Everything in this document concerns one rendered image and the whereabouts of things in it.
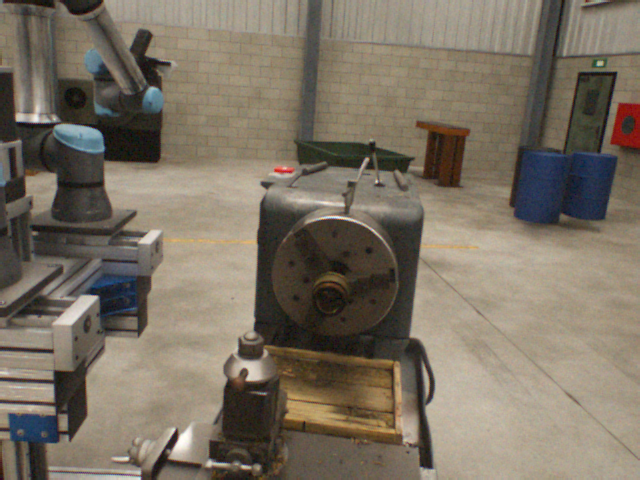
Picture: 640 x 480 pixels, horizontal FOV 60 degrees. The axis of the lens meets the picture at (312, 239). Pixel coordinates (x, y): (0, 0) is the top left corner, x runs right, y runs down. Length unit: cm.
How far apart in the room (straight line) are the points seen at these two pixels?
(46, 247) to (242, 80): 990
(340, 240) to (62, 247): 71
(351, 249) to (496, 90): 1140
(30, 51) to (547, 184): 679
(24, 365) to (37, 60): 80
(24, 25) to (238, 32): 983
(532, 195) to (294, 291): 650
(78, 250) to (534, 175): 671
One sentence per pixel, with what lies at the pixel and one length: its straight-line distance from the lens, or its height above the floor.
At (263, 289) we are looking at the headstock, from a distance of 158.
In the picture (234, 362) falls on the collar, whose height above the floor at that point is 114.
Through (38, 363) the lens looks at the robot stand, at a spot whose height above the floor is 104.
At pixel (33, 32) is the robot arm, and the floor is 161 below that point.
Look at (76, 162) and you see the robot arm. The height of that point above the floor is 131.
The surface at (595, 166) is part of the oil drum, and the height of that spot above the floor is 74.
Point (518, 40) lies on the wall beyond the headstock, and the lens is 1291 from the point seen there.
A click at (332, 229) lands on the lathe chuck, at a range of 134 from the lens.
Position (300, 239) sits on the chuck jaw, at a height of 118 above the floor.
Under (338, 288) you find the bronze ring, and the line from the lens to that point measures 123.
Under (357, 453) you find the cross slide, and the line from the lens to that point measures 96.
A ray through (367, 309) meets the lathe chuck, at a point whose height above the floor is 101.
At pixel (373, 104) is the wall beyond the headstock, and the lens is 1171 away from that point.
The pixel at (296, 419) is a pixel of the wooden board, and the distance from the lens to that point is 114.
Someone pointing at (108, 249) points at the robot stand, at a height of 109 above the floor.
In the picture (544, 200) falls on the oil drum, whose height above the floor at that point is 31.
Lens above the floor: 154
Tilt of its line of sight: 16 degrees down
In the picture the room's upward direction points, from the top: 4 degrees clockwise
